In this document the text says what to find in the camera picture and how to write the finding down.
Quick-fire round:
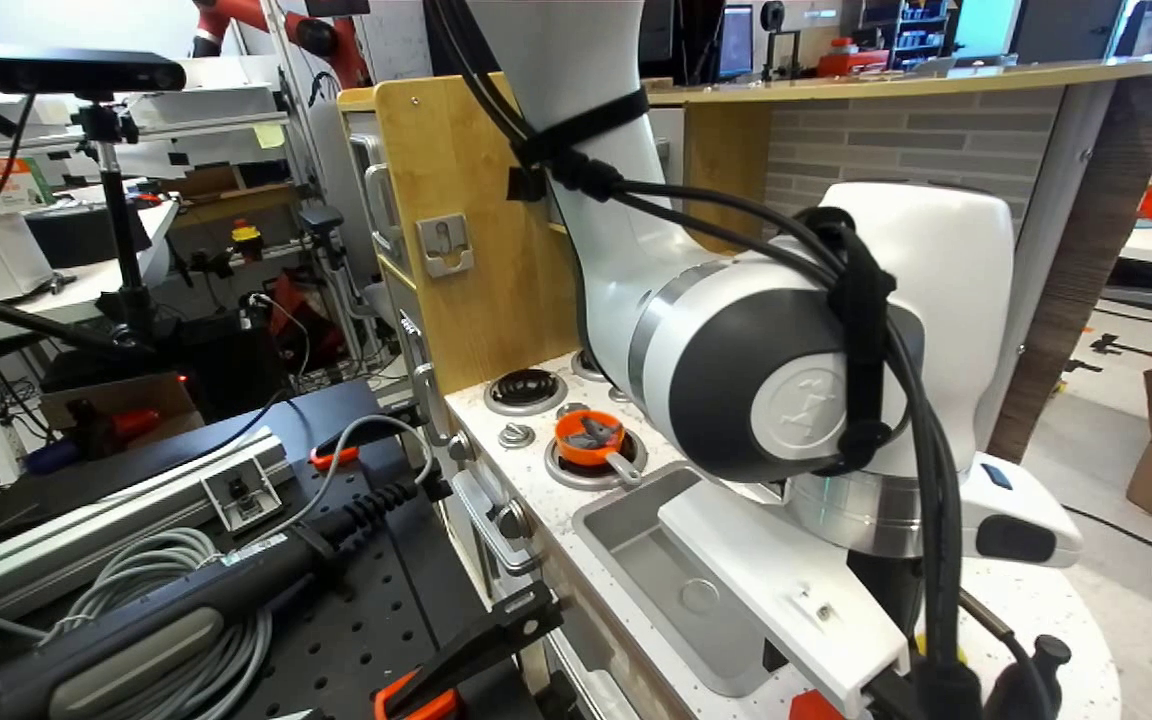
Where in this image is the black bar clamp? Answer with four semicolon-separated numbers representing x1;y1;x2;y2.
372;578;570;720

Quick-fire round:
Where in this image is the black stereo camera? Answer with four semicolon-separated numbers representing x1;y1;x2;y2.
0;39;194;99

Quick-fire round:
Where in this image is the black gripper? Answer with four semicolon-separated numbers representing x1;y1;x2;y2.
864;655;994;720

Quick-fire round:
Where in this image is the aluminium profile rail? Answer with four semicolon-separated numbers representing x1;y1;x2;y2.
0;429;297;613

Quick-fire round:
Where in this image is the black camera tripod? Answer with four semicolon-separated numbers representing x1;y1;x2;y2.
0;92;171;355

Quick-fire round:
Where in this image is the small orange block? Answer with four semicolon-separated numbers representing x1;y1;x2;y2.
783;683;847;720

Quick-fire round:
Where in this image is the black ribbed cable conduit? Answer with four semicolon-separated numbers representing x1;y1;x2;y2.
0;472;452;720

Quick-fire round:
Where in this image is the black optical breadboard table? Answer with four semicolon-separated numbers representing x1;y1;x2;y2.
0;382;580;720

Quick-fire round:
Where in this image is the grey switch plate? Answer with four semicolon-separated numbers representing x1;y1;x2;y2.
411;210;475;283

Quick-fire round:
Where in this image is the grey toy sink basin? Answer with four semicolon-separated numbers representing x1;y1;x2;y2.
570;458;792;708

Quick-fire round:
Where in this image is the orange strainer pot grey handle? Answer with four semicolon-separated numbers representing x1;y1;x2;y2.
552;406;645;486

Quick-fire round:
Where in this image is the teal lit monitor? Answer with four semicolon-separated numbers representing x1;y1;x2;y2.
951;0;1029;60

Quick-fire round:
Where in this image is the grey cable bundle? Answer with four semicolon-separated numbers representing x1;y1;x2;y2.
35;520;284;720

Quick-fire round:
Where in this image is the orange handled clamp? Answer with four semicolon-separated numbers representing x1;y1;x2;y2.
302;434;382;486

